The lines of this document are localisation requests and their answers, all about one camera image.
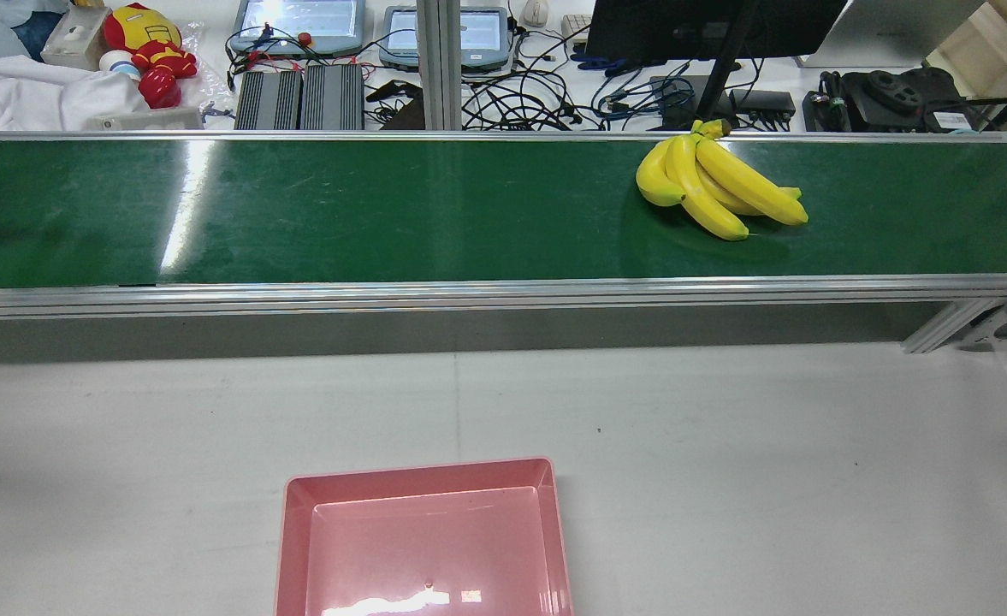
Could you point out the yellow banana bunch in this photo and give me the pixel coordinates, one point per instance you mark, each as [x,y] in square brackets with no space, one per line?
[708,184]

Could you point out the pink plastic basket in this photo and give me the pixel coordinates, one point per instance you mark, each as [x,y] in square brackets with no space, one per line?
[426,547]

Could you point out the green conveyor belt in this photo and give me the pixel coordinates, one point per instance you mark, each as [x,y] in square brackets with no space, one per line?
[383,214]

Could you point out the grey teach pendant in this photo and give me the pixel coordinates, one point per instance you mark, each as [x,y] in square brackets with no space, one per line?
[298,24]
[477,38]

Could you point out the black ribbed power box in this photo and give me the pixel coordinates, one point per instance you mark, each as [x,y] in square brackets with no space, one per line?
[268,101]
[332,97]

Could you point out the white keyboard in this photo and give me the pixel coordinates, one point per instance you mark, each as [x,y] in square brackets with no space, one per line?
[576,27]

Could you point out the white computer mouse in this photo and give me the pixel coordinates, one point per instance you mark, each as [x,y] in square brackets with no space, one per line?
[536,11]

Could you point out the black Huawei monitor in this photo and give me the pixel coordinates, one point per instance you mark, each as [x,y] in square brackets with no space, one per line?
[657,30]

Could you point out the black docking hub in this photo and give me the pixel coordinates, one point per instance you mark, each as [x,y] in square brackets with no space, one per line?
[764,103]

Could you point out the long white box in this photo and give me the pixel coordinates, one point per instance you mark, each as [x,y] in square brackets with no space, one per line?
[144,120]

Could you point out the black flanged machine part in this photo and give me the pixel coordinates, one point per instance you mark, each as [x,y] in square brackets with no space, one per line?
[888,98]

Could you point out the red yellow plush toy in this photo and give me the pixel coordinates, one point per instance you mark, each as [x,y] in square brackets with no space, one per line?
[148,47]

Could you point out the aluminium conveyor leg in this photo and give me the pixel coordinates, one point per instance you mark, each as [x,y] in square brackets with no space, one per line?
[948,325]

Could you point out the small white cup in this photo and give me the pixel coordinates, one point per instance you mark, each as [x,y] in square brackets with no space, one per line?
[116,62]

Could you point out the silver Huawei laptop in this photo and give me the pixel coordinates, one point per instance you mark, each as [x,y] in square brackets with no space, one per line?
[888,30]

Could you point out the white box with knob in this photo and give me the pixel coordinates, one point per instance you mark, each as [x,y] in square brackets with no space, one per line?
[75,38]

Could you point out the white cloth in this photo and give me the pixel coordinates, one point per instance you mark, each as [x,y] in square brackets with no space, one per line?
[32,94]

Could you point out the light wooden box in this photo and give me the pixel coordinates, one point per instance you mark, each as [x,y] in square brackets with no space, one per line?
[991,47]

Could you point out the blue cloth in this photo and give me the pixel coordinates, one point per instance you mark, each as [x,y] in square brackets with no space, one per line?
[7,26]

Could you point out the aluminium profile post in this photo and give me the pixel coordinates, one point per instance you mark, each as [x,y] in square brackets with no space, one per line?
[439,60]

